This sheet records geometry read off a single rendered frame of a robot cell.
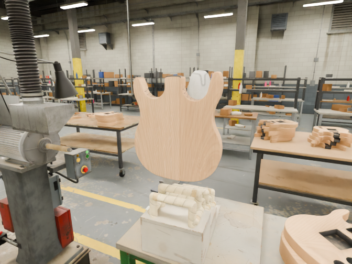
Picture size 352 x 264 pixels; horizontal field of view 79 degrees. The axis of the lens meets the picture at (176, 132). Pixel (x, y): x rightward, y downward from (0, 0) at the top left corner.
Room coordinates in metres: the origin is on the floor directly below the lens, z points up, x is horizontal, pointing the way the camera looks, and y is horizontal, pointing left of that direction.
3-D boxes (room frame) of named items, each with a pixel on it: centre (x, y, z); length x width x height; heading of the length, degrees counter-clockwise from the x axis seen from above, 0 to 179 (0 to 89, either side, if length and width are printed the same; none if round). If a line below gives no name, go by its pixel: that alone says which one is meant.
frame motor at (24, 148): (1.38, 1.01, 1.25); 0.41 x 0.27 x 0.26; 66
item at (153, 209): (0.78, 0.09, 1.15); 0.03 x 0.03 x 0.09
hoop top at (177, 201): (0.75, 0.02, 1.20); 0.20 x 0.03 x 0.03; 69
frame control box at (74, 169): (1.56, 0.84, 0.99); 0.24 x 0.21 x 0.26; 66
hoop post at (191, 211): (0.72, -0.06, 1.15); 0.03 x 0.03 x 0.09
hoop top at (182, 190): (0.83, -0.01, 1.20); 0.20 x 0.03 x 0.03; 69
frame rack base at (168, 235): (0.80, 0.00, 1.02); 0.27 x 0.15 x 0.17; 70
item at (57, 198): (1.54, 1.01, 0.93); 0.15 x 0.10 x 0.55; 66
